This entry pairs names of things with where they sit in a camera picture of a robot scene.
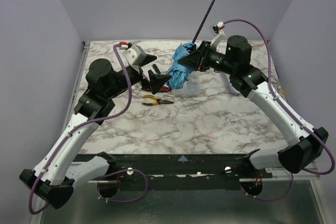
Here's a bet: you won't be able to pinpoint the blue folding umbrella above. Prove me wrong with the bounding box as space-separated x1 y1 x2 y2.
167 0 216 90

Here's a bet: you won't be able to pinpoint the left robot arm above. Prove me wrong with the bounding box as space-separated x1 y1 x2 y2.
19 58 171 209

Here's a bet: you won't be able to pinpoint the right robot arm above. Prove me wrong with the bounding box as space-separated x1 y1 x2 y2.
178 35 329 174

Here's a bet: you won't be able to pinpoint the red black utility knife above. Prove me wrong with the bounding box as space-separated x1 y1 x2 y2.
141 86 172 93

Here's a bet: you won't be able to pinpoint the yellow black pliers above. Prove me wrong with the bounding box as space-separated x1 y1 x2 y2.
141 94 174 106

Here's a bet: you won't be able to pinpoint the clear plastic organizer box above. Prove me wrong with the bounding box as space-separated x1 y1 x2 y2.
174 72 200 97

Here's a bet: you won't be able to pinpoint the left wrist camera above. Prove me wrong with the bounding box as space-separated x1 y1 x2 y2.
122 45 146 66

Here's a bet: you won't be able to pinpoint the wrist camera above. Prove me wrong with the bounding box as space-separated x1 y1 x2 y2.
210 22 225 47
122 45 146 66

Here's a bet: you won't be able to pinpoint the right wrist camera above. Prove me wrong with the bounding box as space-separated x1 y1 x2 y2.
210 22 225 47

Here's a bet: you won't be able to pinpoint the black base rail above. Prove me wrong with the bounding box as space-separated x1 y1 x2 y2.
89 153 274 190

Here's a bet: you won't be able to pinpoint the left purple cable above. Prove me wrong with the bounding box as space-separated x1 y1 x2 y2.
28 42 149 215

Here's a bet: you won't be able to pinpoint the purple cable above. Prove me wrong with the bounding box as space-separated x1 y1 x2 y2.
223 19 336 200
28 42 149 215

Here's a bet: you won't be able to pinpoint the aluminium frame rail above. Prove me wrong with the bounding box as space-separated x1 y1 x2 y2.
271 168 320 180

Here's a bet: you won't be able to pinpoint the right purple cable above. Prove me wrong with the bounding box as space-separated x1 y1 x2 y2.
223 19 336 200

